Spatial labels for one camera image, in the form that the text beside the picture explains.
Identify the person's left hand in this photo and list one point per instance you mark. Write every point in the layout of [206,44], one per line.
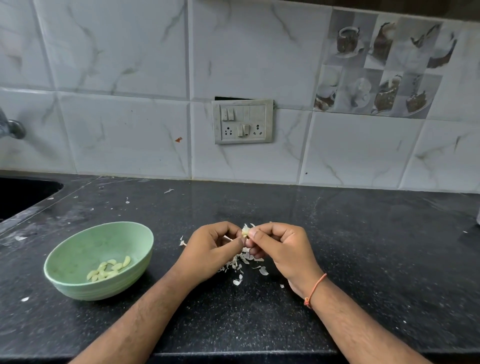
[202,255]

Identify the person's right hand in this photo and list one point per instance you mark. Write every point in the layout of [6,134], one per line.
[288,251]

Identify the person's left thumb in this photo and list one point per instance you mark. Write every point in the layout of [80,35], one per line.
[230,250]

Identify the person's right thumb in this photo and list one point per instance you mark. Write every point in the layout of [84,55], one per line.
[262,240]

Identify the half-peeled garlic clove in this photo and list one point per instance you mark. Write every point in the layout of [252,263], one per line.
[245,231]

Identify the person's left forearm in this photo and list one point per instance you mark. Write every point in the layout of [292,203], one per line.
[142,318]

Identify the person's right forearm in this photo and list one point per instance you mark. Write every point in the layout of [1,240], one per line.
[352,330]

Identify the pile of garlic peels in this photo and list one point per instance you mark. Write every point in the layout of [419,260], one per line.
[240,262]

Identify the loose garlic peel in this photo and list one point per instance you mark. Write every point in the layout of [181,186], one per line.
[182,242]

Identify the orange thread wristband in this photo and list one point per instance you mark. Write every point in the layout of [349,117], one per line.
[315,287]

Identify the pile of peeled garlic cloves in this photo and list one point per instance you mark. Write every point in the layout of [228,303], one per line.
[107,269]

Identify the green plastic bowl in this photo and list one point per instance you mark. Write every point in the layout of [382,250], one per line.
[82,247]

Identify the black kitchen sink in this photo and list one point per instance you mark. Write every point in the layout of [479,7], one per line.
[22,195]

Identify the metal water tap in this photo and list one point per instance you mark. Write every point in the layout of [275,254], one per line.
[13,129]

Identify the grey wall switch socket board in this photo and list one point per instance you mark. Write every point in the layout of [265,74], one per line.
[243,122]

